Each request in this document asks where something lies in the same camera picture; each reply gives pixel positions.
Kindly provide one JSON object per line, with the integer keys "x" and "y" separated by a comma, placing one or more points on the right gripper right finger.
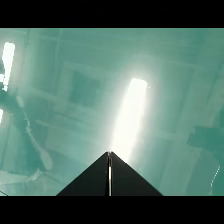
{"x": 128, "y": 181}

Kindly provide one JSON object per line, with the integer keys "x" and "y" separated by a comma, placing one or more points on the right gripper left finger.
{"x": 91, "y": 181}

